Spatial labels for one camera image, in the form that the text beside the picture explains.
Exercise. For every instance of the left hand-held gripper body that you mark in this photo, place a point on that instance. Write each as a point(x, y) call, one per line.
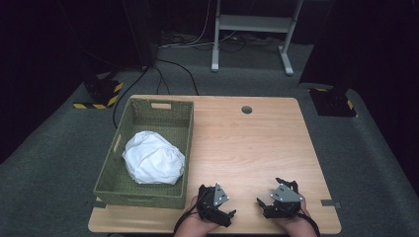
point(210, 207)

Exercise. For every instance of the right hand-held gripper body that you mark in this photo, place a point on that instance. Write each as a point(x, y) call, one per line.
point(286, 200)

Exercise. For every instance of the white cloth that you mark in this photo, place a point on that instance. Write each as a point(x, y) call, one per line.
point(153, 158)

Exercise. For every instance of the green woven basket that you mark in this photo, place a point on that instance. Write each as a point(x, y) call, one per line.
point(158, 121)

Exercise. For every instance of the grey tape strip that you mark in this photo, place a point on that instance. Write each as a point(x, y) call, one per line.
point(99, 204)
point(331, 203)

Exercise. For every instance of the black yellow striped stand base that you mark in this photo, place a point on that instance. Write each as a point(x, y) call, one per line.
point(102, 94)
point(332, 102)

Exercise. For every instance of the white metal stand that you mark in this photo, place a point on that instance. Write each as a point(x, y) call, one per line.
point(252, 23)

